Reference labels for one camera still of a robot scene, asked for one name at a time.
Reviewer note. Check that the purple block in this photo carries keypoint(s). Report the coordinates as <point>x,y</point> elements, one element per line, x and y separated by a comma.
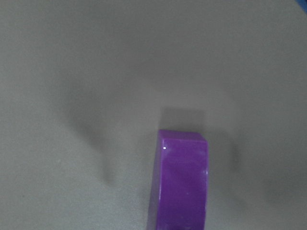
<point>179,182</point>

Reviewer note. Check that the brown paper table cover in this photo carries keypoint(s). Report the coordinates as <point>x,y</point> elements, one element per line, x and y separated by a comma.
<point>86,84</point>

